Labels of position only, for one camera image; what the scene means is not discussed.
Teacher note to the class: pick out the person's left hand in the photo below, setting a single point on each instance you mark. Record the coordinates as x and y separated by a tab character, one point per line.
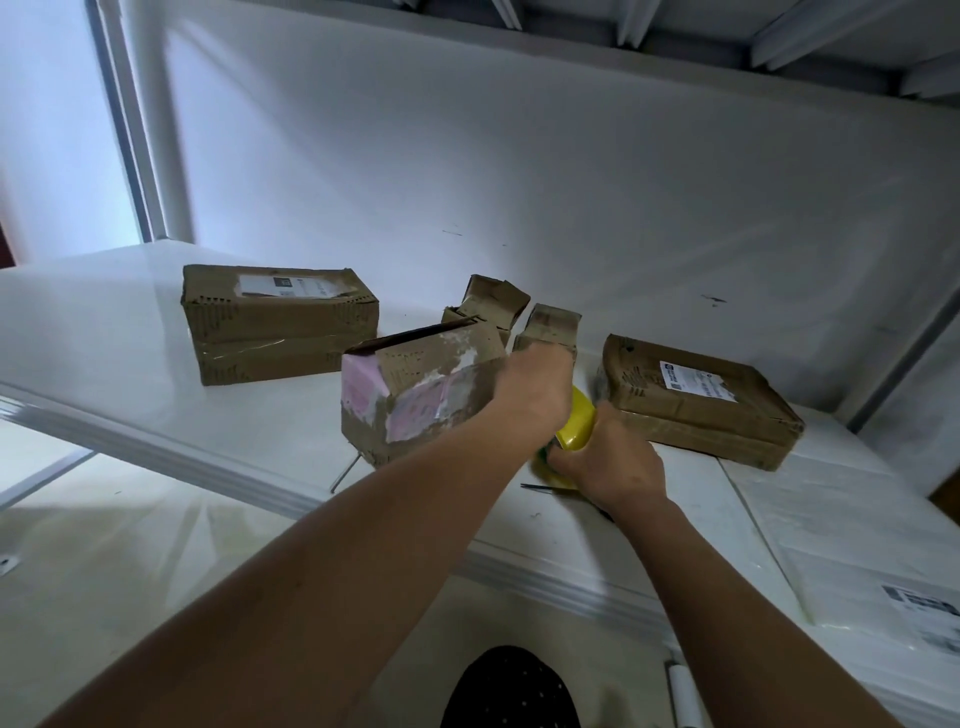
528	393

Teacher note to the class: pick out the person's right hand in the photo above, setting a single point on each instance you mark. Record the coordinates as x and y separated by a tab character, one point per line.
615	462

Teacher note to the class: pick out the yellow tape roll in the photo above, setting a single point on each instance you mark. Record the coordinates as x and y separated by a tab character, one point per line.
575	420

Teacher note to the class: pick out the small cardboard box red label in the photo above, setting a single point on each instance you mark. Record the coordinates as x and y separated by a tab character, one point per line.
552	323

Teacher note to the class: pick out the corrugated cardboard box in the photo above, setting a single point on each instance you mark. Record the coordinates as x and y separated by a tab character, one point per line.
488	300

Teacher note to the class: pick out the pink carton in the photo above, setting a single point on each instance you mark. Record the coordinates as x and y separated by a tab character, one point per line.
413	393

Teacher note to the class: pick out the long cardboard box white label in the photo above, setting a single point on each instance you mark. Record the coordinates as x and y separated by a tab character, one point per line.
278	323

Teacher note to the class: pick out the person's right forearm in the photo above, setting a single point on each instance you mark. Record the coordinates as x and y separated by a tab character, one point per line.
750	630

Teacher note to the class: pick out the person's left forearm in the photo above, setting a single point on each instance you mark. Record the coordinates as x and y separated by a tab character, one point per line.
285	615

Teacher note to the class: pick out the person's black trousers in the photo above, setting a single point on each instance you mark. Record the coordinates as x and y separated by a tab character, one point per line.
510	690

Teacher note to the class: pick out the white tube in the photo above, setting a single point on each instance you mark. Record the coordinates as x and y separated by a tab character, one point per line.
686	695

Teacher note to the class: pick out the wooden stool blue top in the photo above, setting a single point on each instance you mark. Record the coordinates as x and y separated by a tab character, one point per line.
948	495

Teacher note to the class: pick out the white metal shelf rack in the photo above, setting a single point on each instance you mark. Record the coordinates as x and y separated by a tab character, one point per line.
90	345

